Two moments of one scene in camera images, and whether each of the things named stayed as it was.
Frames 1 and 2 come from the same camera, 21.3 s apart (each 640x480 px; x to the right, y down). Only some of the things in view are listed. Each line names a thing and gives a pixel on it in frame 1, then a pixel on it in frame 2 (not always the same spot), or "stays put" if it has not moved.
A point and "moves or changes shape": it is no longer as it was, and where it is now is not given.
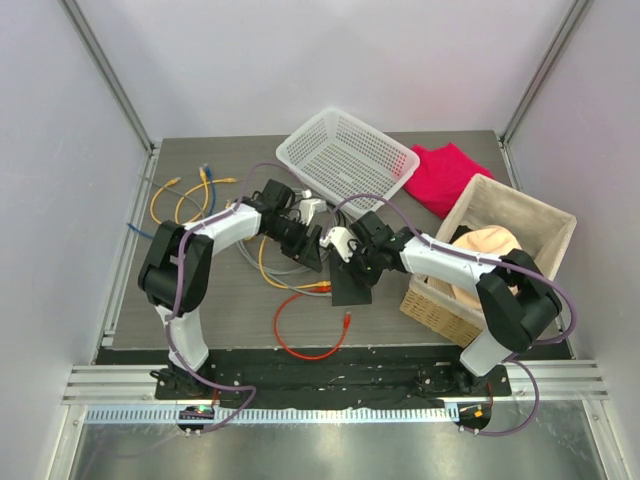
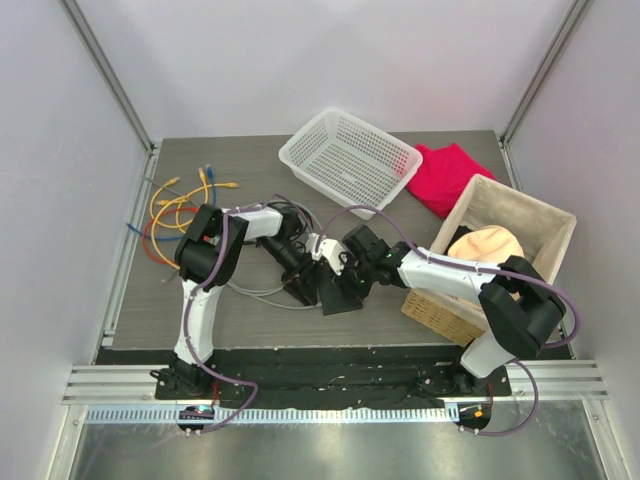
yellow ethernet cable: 227,180 moves or changes shape
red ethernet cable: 322,289 → 192,209
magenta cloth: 443,173 stays put
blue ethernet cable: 212,204 stays put
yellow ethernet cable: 279,285 moves or changes shape
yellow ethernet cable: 167,184 stays put
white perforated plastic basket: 335,156 stays put
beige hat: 490,240 stays put
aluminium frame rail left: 107,65 stays put
